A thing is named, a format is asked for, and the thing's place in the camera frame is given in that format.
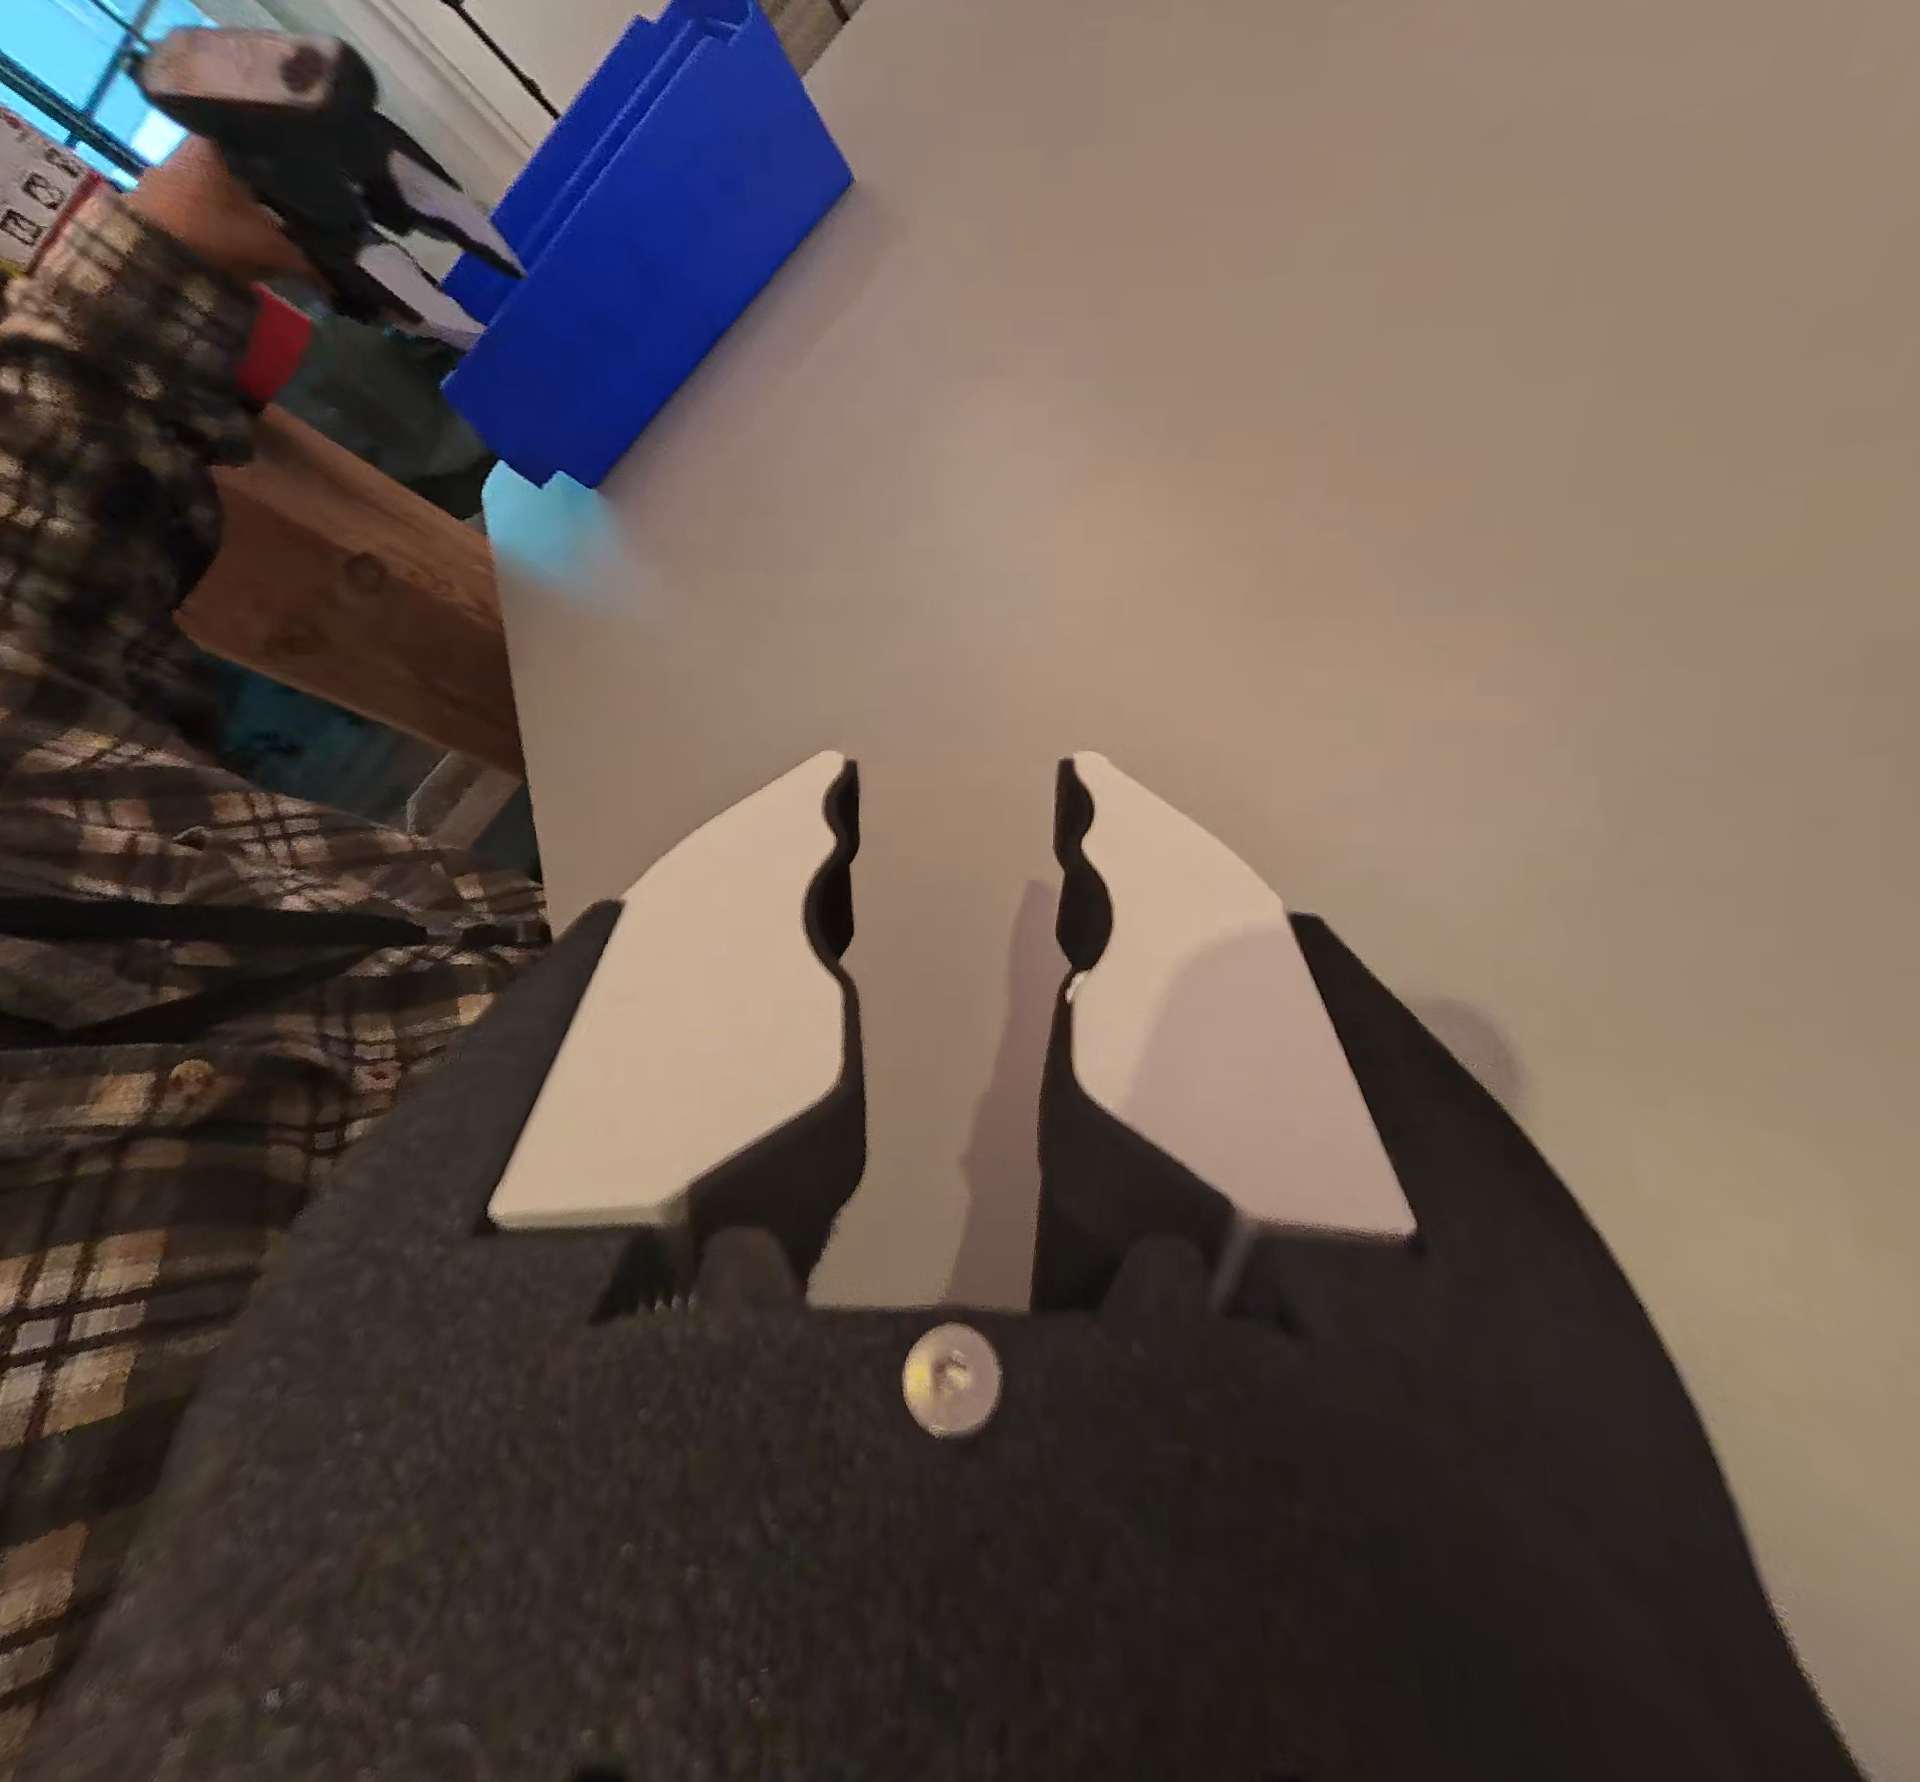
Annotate person's left hand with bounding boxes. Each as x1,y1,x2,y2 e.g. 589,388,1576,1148
128,139,326,283

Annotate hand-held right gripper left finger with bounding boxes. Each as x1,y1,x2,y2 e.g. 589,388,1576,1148
487,752,870,1237

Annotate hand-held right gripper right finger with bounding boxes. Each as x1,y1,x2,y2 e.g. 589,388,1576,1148
1034,752,1419,1245

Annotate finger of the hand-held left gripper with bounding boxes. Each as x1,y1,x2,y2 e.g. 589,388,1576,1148
352,245,489,353
383,149,530,283

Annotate person's left forearm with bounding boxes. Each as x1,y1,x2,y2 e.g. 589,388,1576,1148
0,185,265,704

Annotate blue plastic bin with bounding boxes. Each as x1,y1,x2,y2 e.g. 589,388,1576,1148
442,0,856,490

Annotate black shoulder strap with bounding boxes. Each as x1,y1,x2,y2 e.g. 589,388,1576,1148
0,893,503,1052

